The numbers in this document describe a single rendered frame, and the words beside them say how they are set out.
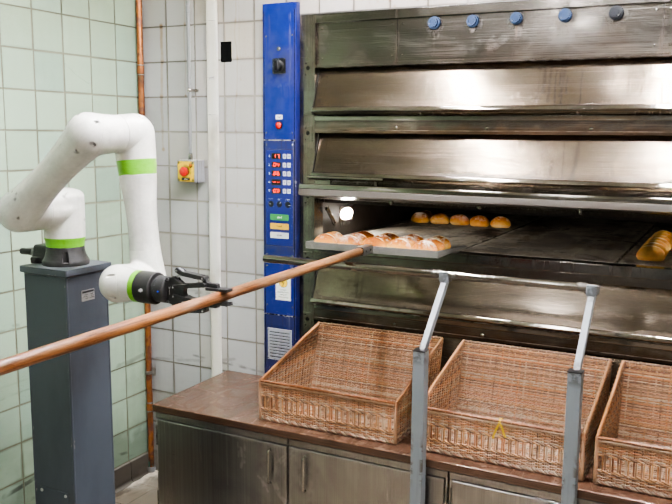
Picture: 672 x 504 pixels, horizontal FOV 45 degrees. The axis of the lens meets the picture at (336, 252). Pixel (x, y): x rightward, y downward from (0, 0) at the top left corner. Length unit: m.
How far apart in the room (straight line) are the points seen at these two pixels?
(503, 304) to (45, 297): 1.62
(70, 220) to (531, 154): 1.61
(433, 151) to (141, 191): 1.20
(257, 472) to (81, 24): 1.94
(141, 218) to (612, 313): 1.65
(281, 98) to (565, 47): 1.14
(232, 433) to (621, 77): 1.88
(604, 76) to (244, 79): 1.46
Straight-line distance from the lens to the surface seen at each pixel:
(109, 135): 2.35
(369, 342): 3.25
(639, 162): 2.94
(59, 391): 2.78
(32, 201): 2.54
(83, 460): 2.86
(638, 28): 2.97
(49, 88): 3.43
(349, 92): 3.25
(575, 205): 2.82
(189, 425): 3.19
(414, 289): 3.19
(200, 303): 2.09
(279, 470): 3.02
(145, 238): 2.44
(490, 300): 3.09
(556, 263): 3.01
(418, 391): 2.60
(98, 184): 3.62
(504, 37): 3.06
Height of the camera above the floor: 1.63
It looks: 8 degrees down
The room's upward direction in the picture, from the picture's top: straight up
